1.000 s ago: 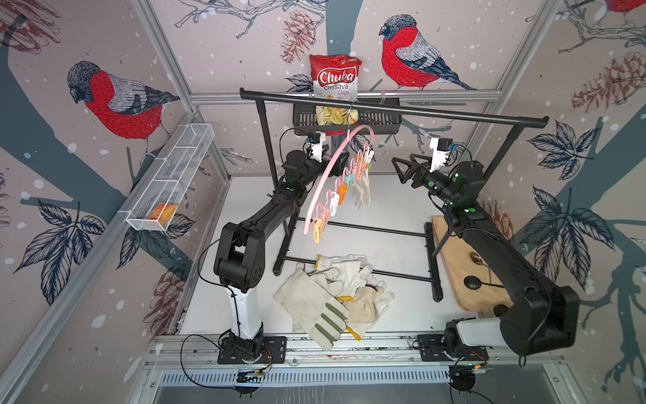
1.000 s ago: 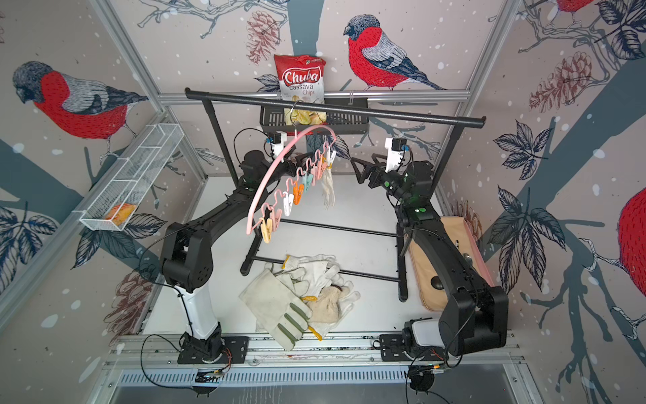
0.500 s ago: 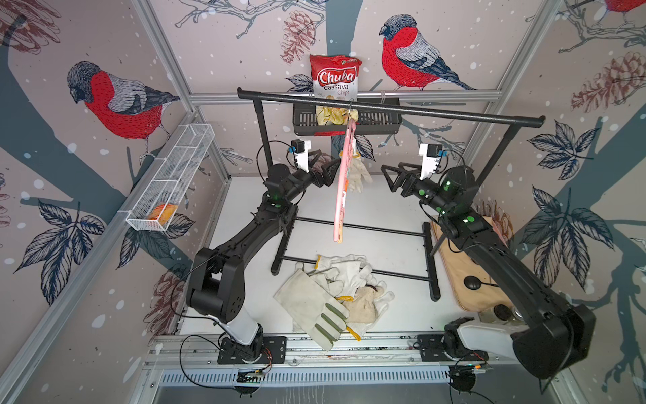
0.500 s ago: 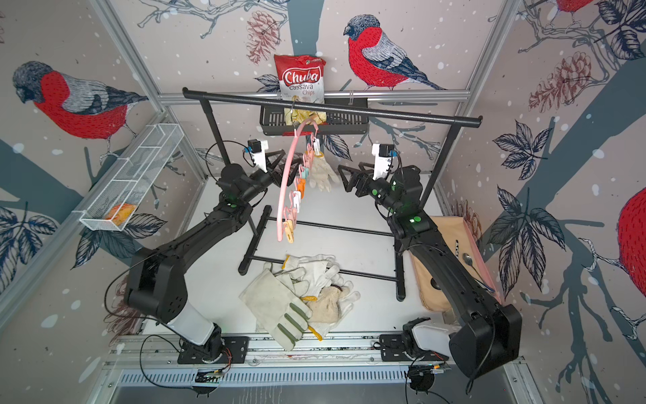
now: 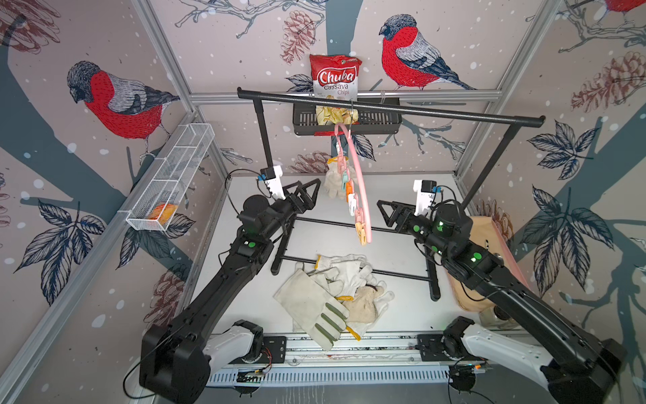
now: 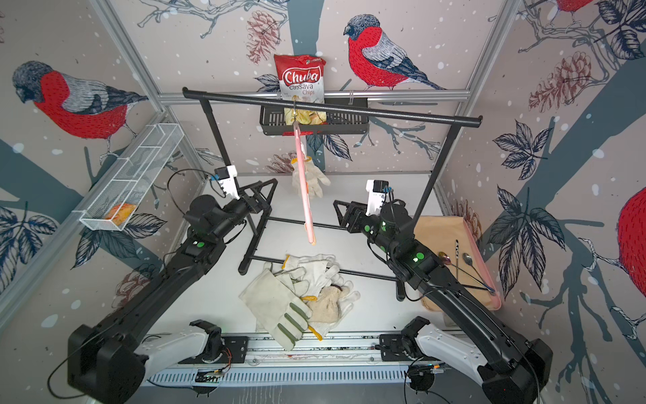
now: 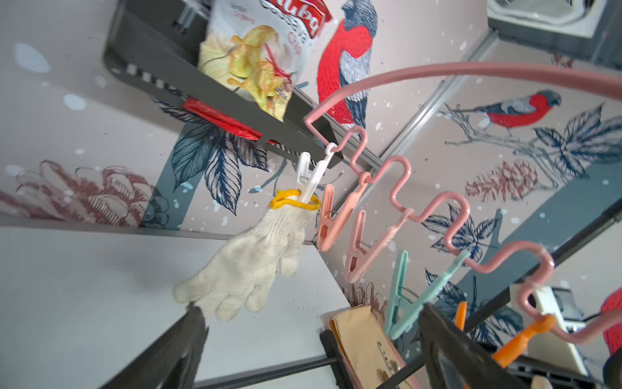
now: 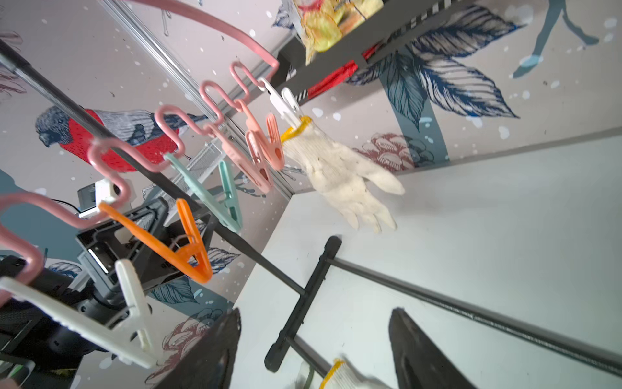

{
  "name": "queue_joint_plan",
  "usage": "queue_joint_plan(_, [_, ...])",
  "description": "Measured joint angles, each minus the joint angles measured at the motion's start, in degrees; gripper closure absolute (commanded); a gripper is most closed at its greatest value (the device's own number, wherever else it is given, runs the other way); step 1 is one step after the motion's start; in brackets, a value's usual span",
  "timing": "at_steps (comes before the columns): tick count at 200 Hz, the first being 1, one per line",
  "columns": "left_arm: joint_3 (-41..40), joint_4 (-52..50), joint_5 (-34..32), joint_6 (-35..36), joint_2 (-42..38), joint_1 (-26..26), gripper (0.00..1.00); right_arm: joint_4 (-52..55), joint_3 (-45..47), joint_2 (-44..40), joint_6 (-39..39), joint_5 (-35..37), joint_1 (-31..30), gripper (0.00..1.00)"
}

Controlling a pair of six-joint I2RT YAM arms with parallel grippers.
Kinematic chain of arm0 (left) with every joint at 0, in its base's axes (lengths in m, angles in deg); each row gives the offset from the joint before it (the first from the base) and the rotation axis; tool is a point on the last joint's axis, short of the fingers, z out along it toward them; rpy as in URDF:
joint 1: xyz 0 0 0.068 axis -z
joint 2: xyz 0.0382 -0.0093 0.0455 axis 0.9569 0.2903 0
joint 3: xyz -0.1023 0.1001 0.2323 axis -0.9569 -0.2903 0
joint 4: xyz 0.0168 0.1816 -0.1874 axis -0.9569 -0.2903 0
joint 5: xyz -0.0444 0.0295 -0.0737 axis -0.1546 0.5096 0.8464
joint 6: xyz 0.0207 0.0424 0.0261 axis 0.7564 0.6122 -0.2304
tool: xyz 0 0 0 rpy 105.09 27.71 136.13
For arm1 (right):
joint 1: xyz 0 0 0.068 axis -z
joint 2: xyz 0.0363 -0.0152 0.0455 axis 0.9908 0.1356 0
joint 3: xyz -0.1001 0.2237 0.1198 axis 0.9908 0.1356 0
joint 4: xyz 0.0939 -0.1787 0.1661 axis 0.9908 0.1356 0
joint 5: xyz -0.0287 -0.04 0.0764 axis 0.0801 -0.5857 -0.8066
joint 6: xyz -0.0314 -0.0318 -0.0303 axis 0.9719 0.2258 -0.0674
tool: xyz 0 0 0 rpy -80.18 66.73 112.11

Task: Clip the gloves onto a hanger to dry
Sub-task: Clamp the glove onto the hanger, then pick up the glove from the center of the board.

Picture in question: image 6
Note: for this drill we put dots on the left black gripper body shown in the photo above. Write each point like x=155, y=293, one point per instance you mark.
x=256, y=208

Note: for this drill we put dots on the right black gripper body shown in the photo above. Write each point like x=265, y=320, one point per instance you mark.
x=363, y=225

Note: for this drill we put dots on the pink clip hanger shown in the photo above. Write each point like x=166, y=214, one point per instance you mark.
x=303, y=185

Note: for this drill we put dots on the green-striped leather glove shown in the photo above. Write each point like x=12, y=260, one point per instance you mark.
x=277, y=309

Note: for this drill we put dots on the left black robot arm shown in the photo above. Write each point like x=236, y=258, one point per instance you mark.
x=110, y=361

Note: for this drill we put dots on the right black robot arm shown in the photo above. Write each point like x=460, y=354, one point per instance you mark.
x=508, y=367

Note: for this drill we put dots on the white yellow-trim work glove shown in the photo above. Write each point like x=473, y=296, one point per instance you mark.
x=307, y=276

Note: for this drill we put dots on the tan pink-edged placemat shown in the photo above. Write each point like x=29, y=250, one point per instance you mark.
x=439, y=234

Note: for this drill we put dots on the iridescent spoon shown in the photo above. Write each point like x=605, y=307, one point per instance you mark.
x=446, y=260

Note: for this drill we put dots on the silver spoon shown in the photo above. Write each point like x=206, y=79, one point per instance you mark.
x=470, y=262

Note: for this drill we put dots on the red cassava chips bag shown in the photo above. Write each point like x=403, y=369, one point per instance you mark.
x=301, y=79

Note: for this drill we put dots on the orange snack packet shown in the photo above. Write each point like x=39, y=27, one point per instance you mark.
x=120, y=213

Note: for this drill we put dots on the black ladle spoon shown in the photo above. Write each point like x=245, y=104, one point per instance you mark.
x=479, y=288

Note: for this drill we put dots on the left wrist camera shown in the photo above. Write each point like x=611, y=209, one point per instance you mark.
x=226, y=177

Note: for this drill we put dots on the dark wall basket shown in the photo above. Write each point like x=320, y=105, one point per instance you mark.
x=273, y=123

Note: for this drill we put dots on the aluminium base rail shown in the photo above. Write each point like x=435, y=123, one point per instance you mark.
x=184, y=360

